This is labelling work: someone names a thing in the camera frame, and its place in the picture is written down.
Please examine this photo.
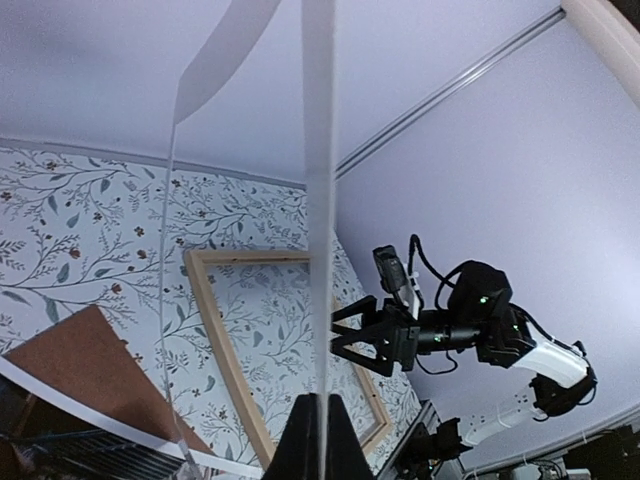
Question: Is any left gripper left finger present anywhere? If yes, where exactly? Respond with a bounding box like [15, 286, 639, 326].
[262, 393, 320, 480]

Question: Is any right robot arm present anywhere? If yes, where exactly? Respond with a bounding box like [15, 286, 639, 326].
[330, 258, 597, 460]

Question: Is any clear acrylic sheet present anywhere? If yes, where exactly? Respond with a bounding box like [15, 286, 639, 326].
[172, 1, 336, 479]

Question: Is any right aluminium post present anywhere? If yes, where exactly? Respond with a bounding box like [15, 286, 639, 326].
[335, 7, 566, 180]

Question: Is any brown backing board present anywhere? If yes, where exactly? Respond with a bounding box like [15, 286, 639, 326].
[2, 304, 216, 456]

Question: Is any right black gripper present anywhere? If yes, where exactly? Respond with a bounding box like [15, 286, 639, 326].
[330, 295, 420, 376]

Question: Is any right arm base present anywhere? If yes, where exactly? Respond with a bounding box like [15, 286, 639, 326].
[378, 401, 472, 479]

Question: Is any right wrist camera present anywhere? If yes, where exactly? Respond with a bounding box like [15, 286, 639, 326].
[373, 245, 424, 320]

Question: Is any floral tablecloth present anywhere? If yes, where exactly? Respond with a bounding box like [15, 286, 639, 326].
[0, 144, 424, 476]

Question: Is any wooden picture frame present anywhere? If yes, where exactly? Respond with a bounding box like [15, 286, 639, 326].
[182, 248, 392, 469]

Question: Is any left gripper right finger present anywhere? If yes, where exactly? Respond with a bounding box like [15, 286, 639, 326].
[327, 394, 375, 480]

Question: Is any books and cat photo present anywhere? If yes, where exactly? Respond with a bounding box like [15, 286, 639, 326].
[1, 377, 184, 479]

